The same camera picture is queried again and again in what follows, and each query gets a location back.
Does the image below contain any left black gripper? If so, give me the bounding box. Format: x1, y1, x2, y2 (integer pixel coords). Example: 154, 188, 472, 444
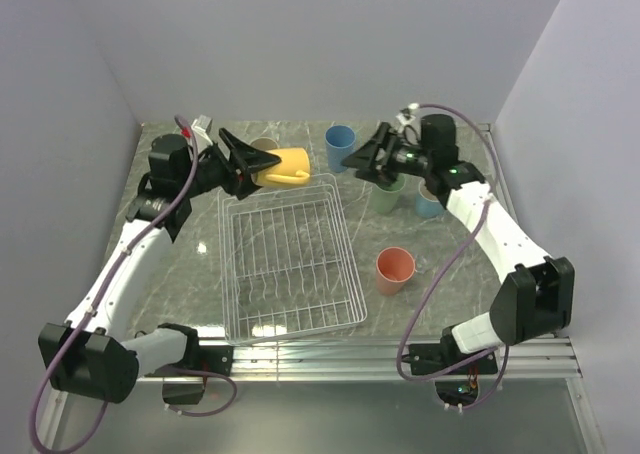
179, 128, 280, 200

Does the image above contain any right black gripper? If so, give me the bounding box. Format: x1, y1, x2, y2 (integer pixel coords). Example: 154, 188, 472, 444
342, 123, 433, 189

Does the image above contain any yellow ceramic mug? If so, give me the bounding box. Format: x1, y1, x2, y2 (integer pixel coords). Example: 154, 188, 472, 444
252, 148, 311, 189

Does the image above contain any light blue ceramic mug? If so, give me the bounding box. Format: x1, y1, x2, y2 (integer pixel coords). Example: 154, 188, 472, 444
415, 180, 444, 219

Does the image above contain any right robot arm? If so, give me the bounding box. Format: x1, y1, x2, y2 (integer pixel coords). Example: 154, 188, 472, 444
341, 109, 575, 374

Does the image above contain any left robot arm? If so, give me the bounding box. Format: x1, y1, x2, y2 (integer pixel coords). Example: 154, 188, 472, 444
38, 128, 282, 404

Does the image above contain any beige plastic tumbler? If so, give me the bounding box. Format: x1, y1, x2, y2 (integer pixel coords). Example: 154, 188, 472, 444
250, 137, 279, 151

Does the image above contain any green plastic tumbler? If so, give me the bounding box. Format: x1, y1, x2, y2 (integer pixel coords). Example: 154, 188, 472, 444
369, 175, 406, 215

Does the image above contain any blue plastic tumbler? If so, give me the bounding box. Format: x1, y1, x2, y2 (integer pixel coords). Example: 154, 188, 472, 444
325, 125, 356, 173

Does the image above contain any salmon pink plastic tumbler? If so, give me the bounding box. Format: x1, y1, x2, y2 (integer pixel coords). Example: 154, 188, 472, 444
376, 247, 416, 296

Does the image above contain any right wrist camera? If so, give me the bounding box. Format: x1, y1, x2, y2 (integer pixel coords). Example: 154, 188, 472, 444
396, 103, 420, 132

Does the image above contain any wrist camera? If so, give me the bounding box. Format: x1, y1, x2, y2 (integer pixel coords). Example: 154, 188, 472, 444
191, 115, 213, 144
396, 103, 420, 132

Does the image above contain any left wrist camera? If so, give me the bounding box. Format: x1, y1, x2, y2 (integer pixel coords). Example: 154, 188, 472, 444
191, 115, 213, 144

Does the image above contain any white wire dish rack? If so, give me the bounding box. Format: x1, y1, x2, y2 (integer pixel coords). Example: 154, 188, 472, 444
218, 174, 367, 345

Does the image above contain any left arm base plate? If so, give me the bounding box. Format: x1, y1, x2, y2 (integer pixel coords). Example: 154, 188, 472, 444
151, 345, 234, 377

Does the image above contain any aluminium mounting rail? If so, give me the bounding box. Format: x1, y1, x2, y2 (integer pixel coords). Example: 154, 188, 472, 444
226, 337, 582, 382

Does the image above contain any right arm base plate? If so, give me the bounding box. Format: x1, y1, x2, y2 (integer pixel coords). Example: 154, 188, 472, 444
402, 343, 499, 376

